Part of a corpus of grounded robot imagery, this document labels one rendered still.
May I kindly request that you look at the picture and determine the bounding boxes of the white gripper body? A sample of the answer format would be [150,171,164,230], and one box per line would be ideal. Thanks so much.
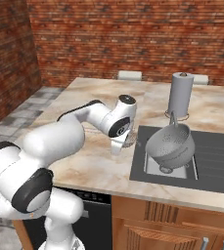
[111,134,131,156]

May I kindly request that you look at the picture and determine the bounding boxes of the grey metal colander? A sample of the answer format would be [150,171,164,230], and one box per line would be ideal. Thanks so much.
[144,122,197,175]

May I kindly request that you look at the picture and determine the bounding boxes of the dark grey sink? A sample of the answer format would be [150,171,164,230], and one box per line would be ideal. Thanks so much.
[129,124,224,196]

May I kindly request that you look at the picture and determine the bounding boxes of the wooden cupboard front panel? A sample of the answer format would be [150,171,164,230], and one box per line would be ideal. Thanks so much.
[111,194,224,232]

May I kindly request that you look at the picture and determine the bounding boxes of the white stool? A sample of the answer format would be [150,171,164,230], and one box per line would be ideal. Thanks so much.
[116,69,143,82]
[193,74,210,86]

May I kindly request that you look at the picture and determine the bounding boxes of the black dishwasher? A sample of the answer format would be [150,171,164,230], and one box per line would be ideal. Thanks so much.
[21,187,113,250]

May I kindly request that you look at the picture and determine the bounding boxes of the white paper towel roll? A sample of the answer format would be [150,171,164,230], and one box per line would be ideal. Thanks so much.
[166,71,196,119]

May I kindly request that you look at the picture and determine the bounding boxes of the wooden cupboard door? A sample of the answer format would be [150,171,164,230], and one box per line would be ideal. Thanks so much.
[122,224,213,250]
[181,221,224,250]

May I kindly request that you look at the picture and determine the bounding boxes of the small wire mesh strainer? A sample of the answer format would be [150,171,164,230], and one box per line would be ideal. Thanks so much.
[121,131,139,149]

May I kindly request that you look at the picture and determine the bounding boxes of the wire paper towel holder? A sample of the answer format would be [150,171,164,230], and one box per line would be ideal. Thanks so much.
[163,109,191,122]

